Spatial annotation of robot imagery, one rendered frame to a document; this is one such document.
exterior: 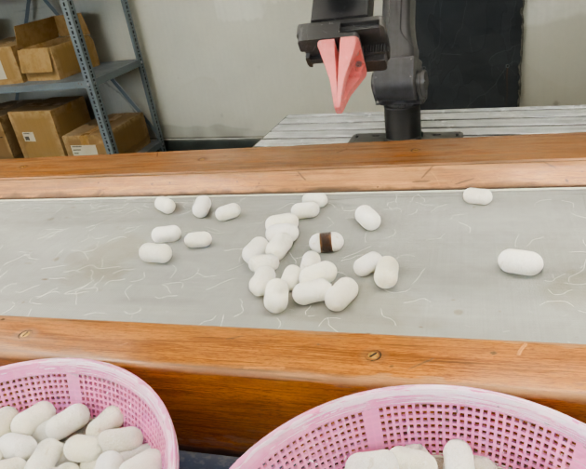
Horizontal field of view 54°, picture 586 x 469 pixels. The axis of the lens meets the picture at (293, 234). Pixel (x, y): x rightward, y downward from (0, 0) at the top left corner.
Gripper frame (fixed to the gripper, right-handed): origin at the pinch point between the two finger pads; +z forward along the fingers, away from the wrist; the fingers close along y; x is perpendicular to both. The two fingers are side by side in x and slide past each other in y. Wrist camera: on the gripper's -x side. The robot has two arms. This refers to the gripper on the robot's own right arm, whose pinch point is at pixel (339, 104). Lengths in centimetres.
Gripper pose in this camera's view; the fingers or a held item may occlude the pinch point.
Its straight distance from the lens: 67.6
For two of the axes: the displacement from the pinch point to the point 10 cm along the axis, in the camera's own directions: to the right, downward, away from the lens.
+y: 9.6, 0.0, -2.9
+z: -1.0, 9.4, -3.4
